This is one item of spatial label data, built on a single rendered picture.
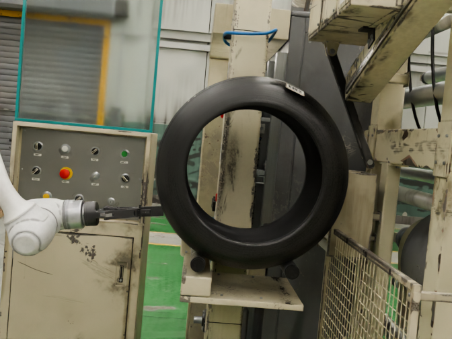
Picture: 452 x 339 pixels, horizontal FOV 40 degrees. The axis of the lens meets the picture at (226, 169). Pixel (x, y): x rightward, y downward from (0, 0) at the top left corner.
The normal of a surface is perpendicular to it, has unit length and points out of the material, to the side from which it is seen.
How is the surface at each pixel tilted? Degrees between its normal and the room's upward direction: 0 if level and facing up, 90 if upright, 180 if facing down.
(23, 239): 112
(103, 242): 90
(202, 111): 82
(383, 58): 162
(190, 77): 90
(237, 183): 90
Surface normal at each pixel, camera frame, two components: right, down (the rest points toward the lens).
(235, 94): 0.00, -0.12
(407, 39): -0.07, 0.96
